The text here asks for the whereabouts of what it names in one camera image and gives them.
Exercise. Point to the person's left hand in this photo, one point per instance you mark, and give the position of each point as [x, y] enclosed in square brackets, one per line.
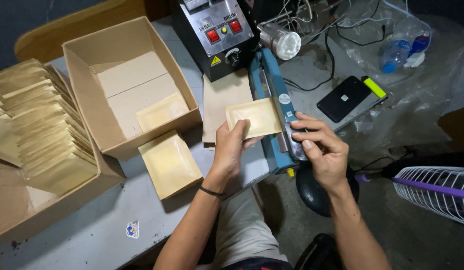
[228, 153]

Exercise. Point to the person's right hand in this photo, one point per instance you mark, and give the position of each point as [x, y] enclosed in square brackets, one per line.
[327, 157]

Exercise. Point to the kraft window pouch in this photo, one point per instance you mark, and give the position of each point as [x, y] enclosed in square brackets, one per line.
[260, 116]
[162, 112]
[170, 165]

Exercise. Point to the blue impulse sealer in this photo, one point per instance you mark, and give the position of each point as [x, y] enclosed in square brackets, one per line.
[271, 90]

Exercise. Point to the black round fan base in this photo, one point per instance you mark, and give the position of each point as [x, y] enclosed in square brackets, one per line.
[314, 195]

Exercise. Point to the black wristband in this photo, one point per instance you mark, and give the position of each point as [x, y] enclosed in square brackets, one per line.
[211, 192]

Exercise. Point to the brown paper sheets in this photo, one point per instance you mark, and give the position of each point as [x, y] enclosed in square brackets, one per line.
[222, 101]

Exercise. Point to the black smartphone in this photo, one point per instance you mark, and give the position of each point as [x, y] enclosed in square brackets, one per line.
[344, 98]

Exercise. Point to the yellow-green lighter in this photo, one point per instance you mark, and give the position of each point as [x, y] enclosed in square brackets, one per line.
[374, 87]

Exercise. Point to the black shoe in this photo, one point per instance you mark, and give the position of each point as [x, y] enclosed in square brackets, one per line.
[320, 253]

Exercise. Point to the clear plastic bag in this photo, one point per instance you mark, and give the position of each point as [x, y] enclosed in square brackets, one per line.
[423, 101]

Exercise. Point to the purple fan pole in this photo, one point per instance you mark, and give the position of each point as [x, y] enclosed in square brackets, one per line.
[434, 187]

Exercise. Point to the black machine with red switches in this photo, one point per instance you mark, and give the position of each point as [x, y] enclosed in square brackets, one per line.
[217, 33]

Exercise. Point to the cartoon sticker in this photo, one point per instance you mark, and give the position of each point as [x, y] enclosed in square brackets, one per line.
[132, 229]

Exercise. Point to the metal drum cylinder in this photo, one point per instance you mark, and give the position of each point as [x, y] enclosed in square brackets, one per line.
[280, 39]

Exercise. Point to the open cardboard box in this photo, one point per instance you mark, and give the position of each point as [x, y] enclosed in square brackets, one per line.
[119, 86]

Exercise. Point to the clear plastic water bottle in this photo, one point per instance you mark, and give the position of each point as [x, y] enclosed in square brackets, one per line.
[402, 47]

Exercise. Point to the flattened cardboard box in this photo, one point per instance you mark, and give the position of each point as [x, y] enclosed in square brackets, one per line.
[59, 210]

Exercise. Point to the stack of kraft paper bags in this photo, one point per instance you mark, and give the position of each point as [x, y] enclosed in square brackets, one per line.
[40, 127]

